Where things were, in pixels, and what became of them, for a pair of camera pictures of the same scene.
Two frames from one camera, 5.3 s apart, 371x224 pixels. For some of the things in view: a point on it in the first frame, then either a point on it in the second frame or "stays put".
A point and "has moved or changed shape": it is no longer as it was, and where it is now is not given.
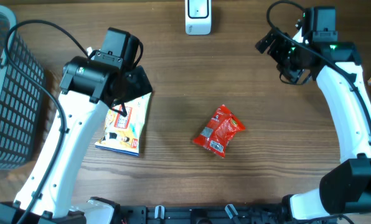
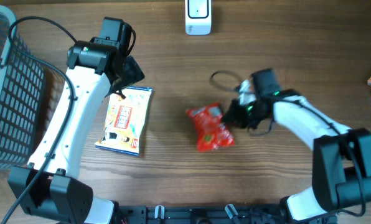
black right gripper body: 287,55 to 243,114
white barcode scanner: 198,17 stays put
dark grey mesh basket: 15,101 stays put
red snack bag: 219,130 has moved or changed shape
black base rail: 258,214 stays put
